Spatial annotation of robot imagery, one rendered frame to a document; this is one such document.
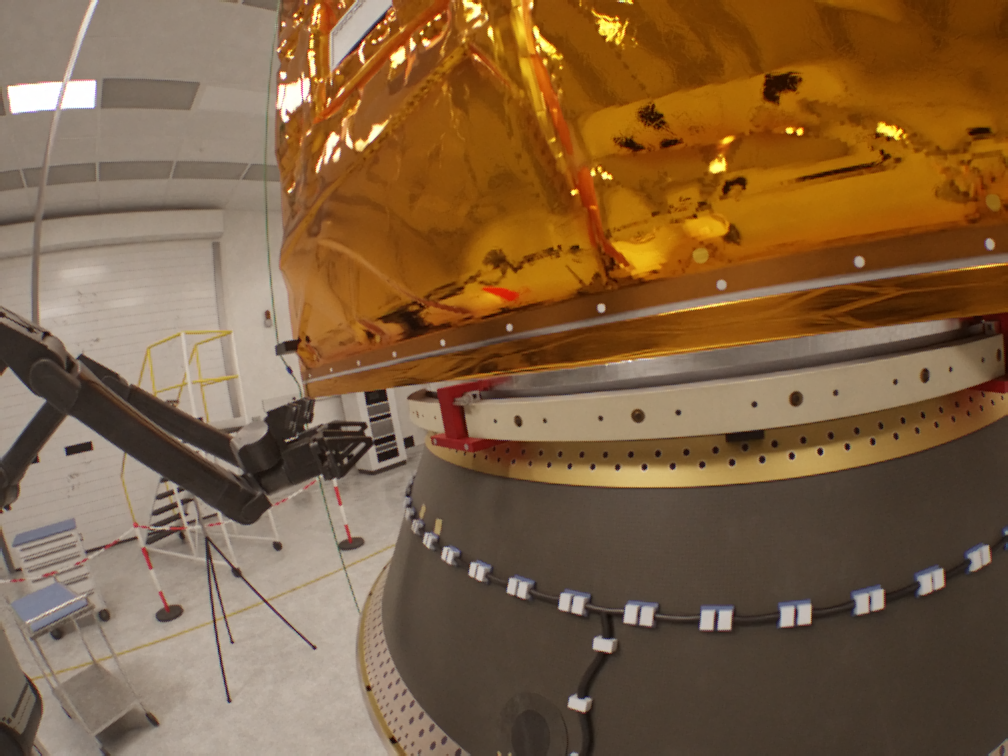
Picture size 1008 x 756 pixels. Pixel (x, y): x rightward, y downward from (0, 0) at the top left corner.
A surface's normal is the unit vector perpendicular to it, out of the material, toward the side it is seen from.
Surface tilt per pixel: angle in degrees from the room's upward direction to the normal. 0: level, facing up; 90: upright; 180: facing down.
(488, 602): 62
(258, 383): 90
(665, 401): 90
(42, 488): 90
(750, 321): 90
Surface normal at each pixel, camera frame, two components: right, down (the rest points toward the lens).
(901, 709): -0.34, -0.36
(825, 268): -0.67, 0.16
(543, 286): -0.48, 0.63
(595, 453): -0.65, -0.33
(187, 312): 0.74, -0.09
